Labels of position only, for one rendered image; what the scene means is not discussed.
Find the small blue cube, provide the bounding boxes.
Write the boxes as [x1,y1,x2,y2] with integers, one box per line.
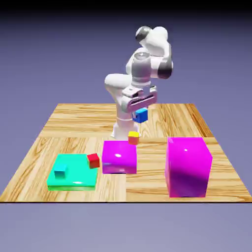
[132,107,149,124]

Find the small yellow cube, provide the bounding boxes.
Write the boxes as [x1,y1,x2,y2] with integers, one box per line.
[127,131,140,146]

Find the large green box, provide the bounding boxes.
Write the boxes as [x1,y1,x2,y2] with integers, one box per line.
[46,154,98,191]

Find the tall large magenta box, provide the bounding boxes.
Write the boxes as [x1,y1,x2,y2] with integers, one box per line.
[164,137,213,198]

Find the small red cube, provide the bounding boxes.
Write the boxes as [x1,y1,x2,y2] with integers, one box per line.
[87,153,100,169]

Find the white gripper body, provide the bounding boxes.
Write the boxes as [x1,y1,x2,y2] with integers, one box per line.
[121,91,158,114]

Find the small cyan cube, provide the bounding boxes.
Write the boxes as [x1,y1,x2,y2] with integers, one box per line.
[54,163,67,179]

